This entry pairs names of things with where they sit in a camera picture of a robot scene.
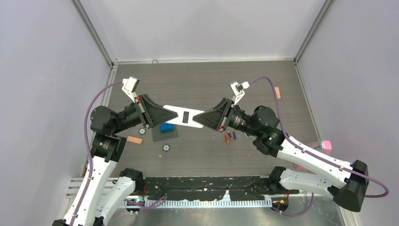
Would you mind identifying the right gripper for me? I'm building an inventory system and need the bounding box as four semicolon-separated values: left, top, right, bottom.
193;97;261;137

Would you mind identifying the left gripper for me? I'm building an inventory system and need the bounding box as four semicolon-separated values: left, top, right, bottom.
112;93;178;134

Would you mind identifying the white remote control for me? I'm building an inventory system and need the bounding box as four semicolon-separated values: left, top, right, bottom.
163;105;204;128

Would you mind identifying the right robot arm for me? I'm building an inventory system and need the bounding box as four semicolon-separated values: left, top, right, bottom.
193;98;369;212

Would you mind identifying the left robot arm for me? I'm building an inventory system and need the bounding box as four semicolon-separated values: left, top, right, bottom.
53;94;178;226

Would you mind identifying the blue lego brick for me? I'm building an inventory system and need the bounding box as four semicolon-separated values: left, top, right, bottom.
160;123;175;133

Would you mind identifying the grey lego baseplate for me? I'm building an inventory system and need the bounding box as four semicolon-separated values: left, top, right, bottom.
151;125;179;142

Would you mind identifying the small gear near finger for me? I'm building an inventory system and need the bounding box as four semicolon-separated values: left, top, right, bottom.
139;128;147;135

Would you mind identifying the wooden block left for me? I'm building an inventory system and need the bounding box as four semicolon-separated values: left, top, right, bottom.
127;136;143;145

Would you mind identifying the wooden block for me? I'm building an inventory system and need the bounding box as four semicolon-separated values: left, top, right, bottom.
127;136;143;145
274;87;281;99

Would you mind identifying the black gear lower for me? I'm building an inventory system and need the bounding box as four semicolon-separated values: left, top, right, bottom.
162;144;170;152

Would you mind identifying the wooden block right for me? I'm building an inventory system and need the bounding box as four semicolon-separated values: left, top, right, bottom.
274;87;281;99

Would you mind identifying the pink tape dispenser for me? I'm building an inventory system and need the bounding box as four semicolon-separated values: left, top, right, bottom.
293;140;332;170

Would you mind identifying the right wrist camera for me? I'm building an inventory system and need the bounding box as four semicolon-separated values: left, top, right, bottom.
229;81;250;105

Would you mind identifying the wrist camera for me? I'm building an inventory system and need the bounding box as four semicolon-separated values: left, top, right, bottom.
229;81;250;105
121;76;140;102

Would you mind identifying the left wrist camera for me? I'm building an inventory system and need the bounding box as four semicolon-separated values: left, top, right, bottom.
121;76;140;102

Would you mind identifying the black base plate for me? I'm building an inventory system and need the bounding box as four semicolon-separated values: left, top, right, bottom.
136;176;299;201

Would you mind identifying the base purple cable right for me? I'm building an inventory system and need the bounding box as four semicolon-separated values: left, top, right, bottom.
270;191;315;217

